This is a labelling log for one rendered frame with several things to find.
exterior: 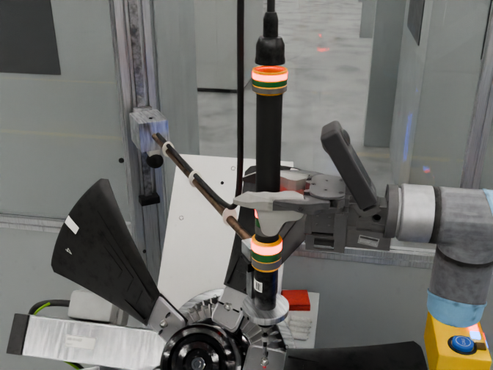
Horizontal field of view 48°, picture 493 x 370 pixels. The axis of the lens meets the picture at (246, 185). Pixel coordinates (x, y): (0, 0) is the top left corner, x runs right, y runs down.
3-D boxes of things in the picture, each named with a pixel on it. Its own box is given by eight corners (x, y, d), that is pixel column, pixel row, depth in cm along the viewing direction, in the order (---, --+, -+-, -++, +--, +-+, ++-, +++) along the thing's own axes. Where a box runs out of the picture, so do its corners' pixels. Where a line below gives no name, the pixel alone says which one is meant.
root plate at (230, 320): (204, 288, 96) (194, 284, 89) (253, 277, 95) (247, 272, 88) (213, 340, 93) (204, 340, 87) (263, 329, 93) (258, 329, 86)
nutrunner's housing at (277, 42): (248, 319, 85) (249, 11, 65) (271, 313, 86) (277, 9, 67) (259, 335, 82) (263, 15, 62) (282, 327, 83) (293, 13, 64)
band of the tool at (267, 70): (246, 89, 70) (246, 67, 68) (276, 86, 71) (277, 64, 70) (261, 98, 66) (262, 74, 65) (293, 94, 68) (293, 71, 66)
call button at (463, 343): (450, 339, 111) (451, 332, 110) (470, 341, 110) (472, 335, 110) (453, 353, 107) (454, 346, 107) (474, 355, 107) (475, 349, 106)
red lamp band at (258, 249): (246, 243, 79) (246, 236, 79) (273, 236, 81) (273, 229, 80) (259, 258, 76) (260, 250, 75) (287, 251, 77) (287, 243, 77)
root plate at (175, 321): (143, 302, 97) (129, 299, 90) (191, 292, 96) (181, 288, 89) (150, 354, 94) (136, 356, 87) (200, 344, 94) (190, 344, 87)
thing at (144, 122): (130, 141, 135) (127, 108, 132) (158, 137, 138) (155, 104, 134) (141, 156, 127) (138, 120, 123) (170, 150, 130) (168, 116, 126)
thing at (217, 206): (152, 139, 126) (151, 133, 126) (158, 138, 127) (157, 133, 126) (251, 252, 82) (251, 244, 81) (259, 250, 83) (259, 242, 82)
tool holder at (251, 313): (229, 296, 86) (228, 242, 82) (269, 285, 89) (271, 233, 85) (254, 331, 79) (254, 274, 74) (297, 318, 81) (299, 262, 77)
